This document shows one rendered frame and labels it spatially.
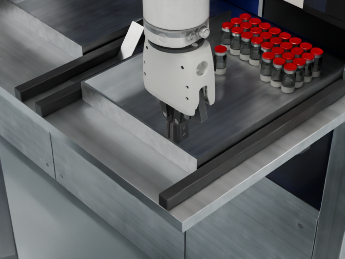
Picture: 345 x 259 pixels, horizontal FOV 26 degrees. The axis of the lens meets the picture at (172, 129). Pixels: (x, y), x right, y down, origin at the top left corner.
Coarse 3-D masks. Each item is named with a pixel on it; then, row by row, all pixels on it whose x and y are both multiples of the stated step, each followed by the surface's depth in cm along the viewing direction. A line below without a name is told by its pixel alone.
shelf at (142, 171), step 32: (0, 32) 136; (32, 32) 136; (288, 32) 136; (0, 64) 128; (32, 64) 128; (64, 128) 114; (96, 128) 114; (320, 128) 114; (96, 160) 108; (128, 160) 108; (160, 160) 108; (256, 160) 108; (160, 192) 102; (224, 192) 102; (192, 224) 100
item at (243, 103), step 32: (128, 64) 123; (96, 96) 116; (128, 96) 120; (224, 96) 120; (256, 96) 120; (288, 96) 120; (128, 128) 113; (160, 128) 113; (192, 128) 113; (224, 128) 113; (256, 128) 110; (192, 160) 103
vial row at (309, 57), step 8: (240, 24) 130; (248, 24) 129; (256, 32) 127; (264, 32) 127; (264, 40) 126; (272, 40) 125; (280, 40) 125; (288, 48) 123; (296, 48) 123; (296, 56) 122; (304, 56) 121; (312, 56) 121; (312, 64) 121; (312, 72) 122; (304, 80) 123
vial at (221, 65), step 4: (216, 52) 122; (224, 52) 122; (216, 56) 123; (220, 56) 123; (224, 56) 123; (216, 60) 123; (220, 60) 123; (224, 60) 123; (216, 64) 124; (220, 64) 123; (224, 64) 124; (216, 68) 124; (220, 68) 124; (224, 68) 124; (216, 72) 124; (220, 72) 124; (224, 72) 125
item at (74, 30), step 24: (0, 0) 140; (24, 0) 145; (48, 0) 145; (72, 0) 145; (96, 0) 145; (120, 0) 145; (216, 0) 145; (24, 24) 137; (48, 24) 131; (72, 24) 138; (96, 24) 138; (120, 24) 138; (72, 48) 128; (96, 48) 128
